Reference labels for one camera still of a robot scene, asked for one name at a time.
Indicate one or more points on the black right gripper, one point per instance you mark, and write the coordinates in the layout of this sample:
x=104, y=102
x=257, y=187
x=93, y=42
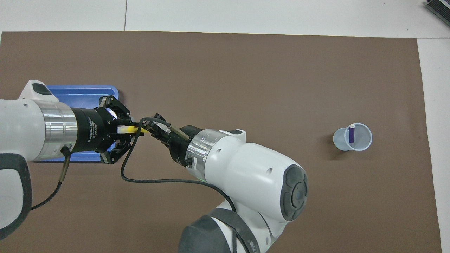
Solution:
x=181, y=146

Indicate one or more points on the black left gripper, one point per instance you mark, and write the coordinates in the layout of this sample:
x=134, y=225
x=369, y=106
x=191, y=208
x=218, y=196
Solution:
x=89, y=130

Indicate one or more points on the yellow marker pen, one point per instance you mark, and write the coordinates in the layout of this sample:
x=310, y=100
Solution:
x=130, y=129

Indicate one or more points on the purple marker pen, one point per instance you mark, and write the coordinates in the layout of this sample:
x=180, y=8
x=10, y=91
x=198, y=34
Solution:
x=351, y=134

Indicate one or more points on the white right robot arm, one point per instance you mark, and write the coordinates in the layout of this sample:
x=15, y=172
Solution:
x=246, y=175

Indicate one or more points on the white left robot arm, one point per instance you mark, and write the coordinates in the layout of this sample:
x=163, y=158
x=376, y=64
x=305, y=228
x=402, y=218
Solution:
x=21, y=130

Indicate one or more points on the blue plastic tray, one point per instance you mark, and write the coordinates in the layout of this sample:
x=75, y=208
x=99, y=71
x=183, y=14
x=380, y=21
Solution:
x=88, y=96

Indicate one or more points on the brown table mat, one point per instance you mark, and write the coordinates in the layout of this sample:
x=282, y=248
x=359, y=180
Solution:
x=281, y=70

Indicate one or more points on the translucent plastic cup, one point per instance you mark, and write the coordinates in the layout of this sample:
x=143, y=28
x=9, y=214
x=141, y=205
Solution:
x=358, y=142

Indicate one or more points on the grey laptop corner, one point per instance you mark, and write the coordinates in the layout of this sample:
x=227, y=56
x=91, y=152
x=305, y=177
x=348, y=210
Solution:
x=441, y=8

